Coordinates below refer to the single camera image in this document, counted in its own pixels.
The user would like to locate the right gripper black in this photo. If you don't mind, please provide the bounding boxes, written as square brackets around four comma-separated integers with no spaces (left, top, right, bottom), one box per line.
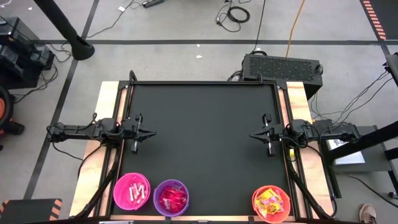
[249,113,284,157]

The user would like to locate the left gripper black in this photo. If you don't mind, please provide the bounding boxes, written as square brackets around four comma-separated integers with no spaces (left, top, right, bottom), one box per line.
[123,113,157,154]

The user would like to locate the purple plastic bucket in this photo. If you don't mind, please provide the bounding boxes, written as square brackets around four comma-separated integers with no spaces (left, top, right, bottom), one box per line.
[152,179,190,217]

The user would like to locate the light wooden board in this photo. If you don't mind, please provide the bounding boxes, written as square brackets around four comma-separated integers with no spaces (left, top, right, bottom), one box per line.
[278,81,335,218]
[68,81,128,218]

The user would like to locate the pink plastic bucket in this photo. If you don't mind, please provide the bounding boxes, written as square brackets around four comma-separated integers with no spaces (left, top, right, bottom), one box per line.
[112,172,152,212]

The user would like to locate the black computer tower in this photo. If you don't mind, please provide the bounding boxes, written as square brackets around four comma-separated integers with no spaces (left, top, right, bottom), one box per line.
[241,53,324,100]

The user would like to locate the orange plastic bucket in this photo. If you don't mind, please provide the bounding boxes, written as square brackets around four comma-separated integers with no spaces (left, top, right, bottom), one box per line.
[251,185,292,224]

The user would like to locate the black support strut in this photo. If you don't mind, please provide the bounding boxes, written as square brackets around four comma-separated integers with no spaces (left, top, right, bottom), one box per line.
[74,146,124,218]
[284,149,338,220]

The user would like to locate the white printed sheet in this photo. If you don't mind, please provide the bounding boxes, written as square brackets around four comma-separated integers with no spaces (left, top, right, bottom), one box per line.
[326,138,366,166]

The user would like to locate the black metal stand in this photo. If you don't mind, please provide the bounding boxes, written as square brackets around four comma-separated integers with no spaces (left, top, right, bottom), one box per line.
[320,119,398,200]

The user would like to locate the black power strip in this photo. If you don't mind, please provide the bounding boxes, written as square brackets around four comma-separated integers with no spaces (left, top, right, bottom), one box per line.
[142,0,165,9]

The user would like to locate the person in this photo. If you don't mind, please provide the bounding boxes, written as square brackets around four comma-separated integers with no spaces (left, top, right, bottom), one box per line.
[359,203,377,224]

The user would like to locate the black pole with round base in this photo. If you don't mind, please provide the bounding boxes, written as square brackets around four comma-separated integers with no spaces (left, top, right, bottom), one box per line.
[33,0,96,62]

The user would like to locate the black mat striped corners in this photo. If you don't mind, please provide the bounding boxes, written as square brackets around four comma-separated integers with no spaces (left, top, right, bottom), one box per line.
[0,198,63,224]

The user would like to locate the orange black floor machine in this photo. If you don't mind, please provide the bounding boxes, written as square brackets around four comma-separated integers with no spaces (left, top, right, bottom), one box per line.
[0,85,25,152]

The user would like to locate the black equipment box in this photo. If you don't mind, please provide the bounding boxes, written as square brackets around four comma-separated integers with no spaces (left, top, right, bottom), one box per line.
[0,17,56,90]

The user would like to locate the black monitor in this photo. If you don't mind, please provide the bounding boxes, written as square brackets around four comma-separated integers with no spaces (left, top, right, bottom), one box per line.
[382,52,398,88]

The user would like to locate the black mat striped edge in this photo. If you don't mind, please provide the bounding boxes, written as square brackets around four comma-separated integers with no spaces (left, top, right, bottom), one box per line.
[359,0,398,41]

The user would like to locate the black table frame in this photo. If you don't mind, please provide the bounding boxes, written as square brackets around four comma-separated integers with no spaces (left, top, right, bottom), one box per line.
[110,70,301,220]

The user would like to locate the coiled black cable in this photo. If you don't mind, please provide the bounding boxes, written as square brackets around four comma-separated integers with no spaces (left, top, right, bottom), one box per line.
[226,5,251,24]
[12,43,73,104]

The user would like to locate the long black cable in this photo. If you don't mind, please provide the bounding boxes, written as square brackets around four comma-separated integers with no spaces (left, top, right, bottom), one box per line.
[251,0,267,53]

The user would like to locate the yellow orange cable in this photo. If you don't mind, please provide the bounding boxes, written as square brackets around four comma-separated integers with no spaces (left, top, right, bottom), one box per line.
[285,0,307,58]

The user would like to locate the thin tangled black cable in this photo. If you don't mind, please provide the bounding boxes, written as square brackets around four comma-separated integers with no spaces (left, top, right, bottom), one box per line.
[215,0,243,34]

